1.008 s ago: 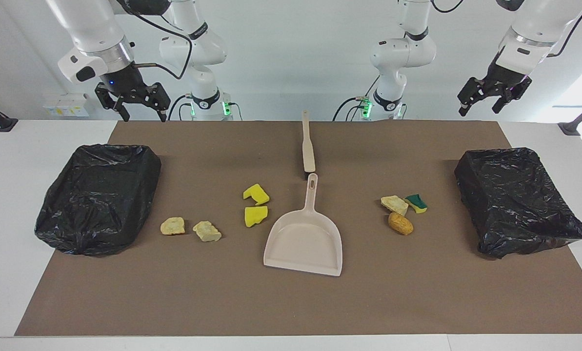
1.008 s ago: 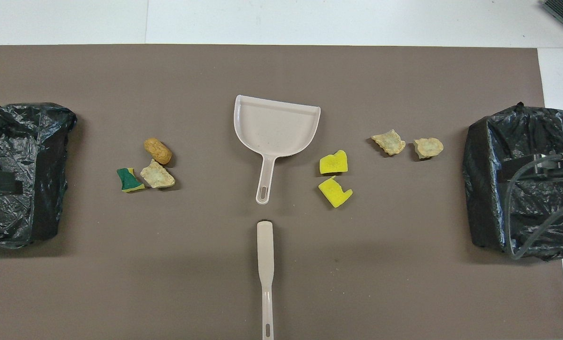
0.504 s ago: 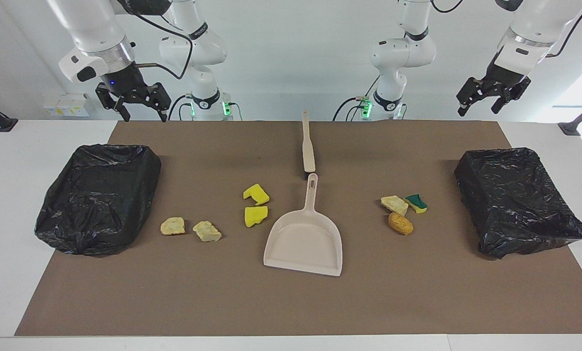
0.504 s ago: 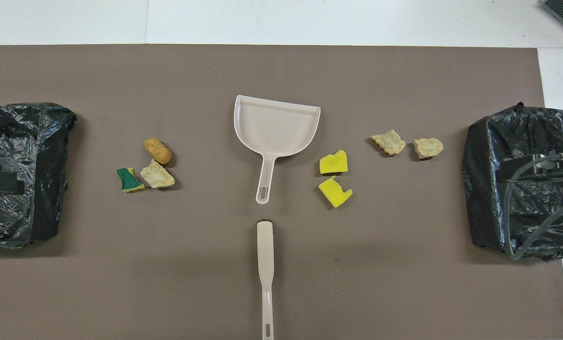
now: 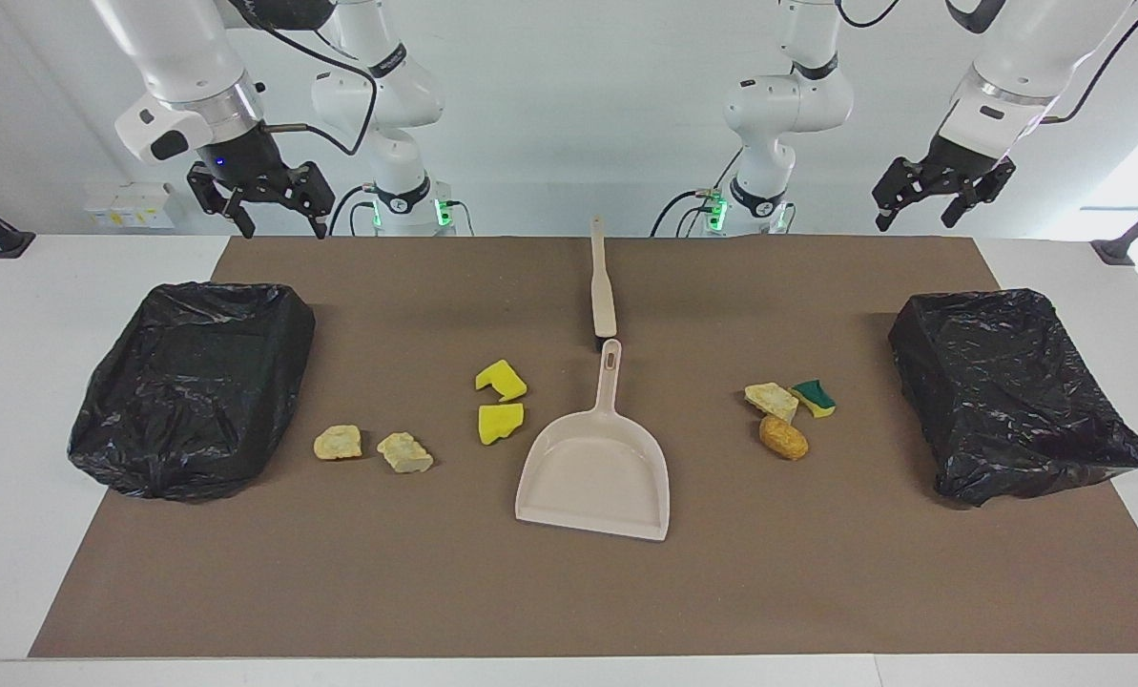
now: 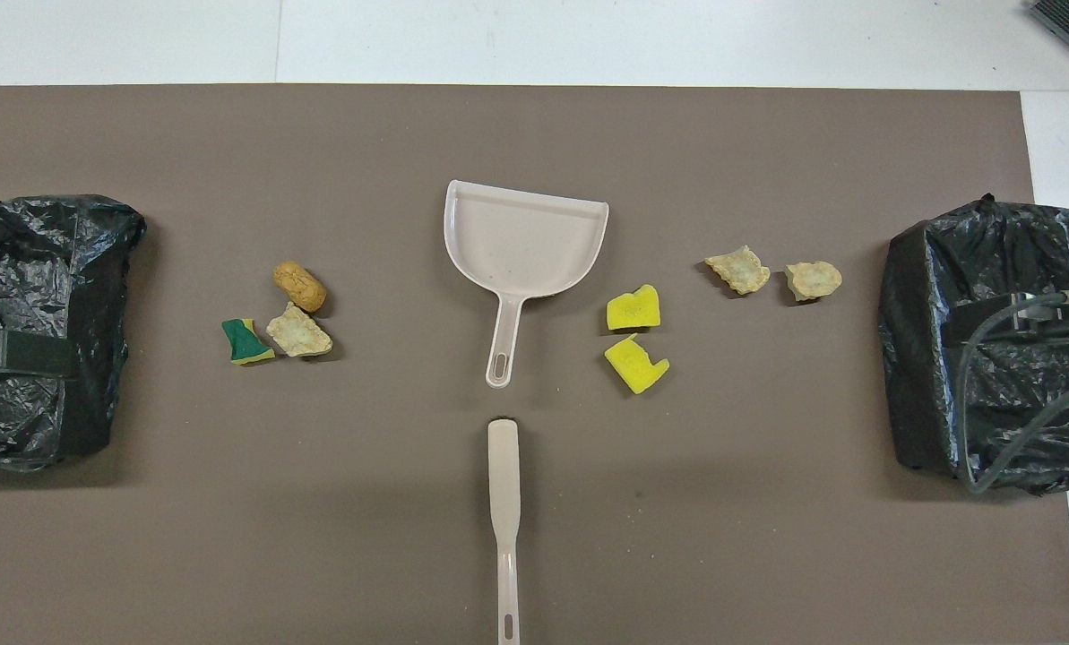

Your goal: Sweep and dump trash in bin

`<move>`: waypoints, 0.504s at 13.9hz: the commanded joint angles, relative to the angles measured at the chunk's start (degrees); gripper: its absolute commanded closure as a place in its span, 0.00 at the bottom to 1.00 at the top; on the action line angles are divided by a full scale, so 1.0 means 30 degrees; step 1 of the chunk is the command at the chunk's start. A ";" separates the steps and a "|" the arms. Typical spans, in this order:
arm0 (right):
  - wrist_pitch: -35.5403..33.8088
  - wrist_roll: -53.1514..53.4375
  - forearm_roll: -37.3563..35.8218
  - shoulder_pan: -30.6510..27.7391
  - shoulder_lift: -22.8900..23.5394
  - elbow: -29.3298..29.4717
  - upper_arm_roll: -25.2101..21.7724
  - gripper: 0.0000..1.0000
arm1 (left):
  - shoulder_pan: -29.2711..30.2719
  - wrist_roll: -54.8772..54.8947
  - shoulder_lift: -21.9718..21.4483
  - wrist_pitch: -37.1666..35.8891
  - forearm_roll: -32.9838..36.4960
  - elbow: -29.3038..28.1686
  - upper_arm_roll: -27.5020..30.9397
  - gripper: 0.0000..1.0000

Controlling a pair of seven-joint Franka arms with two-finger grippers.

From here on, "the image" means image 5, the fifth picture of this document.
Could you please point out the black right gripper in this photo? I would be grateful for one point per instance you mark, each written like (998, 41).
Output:
(244, 157)

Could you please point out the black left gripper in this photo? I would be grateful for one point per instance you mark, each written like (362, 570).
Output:
(955, 162)

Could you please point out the green and yellow sponge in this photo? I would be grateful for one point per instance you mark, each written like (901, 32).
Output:
(817, 399)

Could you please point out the rounded beige sponge scrap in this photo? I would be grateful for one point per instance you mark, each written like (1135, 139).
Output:
(338, 444)

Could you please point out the pale tan sponge chunk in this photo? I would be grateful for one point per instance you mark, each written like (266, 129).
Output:
(772, 401)

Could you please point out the orange brown sponge lump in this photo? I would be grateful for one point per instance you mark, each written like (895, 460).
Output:
(784, 439)

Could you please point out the jagged beige sponge scrap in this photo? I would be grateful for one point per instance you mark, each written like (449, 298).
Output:
(404, 453)

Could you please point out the notched yellow sponge piece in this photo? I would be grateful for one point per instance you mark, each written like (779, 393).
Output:
(506, 382)

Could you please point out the beige hand brush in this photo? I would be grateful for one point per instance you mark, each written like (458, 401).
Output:
(604, 305)

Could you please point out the beige plastic dustpan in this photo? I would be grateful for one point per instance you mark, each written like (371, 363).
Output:
(597, 477)

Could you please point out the black bag lined trash bin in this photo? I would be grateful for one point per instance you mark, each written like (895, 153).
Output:
(1007, 401)
(196, 401)

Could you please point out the brown table mat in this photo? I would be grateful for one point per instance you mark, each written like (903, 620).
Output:
(568, 592)

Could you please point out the white wall socket box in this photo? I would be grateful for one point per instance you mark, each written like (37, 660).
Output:
(130, 205)

